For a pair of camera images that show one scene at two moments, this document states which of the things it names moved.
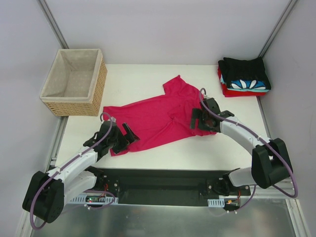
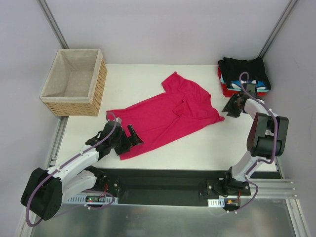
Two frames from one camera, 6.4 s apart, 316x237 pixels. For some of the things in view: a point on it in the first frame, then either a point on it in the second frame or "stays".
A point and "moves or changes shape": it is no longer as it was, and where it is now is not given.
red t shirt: x=228 y=93 stays
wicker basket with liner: x=74 y=83 stays
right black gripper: x=200 y=118 -> x=235 y=105
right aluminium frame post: x=289 y=9 stays
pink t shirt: x=158 y=120 moves or changes shape
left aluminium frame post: x=54 y=24 stays
